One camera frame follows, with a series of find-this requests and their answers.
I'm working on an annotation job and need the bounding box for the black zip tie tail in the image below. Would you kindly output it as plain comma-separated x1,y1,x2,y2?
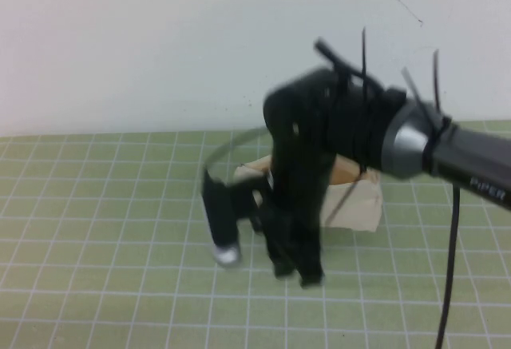
325,180,358,227
360,26,369,101
432,48,442,113
400,66,425,105

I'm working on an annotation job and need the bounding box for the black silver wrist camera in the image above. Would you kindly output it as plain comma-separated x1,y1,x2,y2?
200,168,244,269

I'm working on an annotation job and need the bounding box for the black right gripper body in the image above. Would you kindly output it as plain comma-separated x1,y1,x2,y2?
250,183,325,264

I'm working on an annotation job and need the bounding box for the green white-grid tablecloth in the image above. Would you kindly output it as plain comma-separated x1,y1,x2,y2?
0,119,511,349

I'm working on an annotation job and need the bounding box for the cream fabric pencil case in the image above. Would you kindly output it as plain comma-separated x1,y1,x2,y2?
233,155,383,233

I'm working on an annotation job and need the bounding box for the thin camera cable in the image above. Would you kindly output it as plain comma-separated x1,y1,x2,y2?
204,126,273,174

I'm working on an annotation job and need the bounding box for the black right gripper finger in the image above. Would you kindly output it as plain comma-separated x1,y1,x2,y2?
297,256,326,288
271,251,299,281

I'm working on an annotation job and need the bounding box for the thick black wrist cable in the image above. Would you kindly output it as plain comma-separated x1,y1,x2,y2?
314,38,386,90

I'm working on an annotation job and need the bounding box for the black hanging arm cable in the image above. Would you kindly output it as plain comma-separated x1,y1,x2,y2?
435,184,461,349

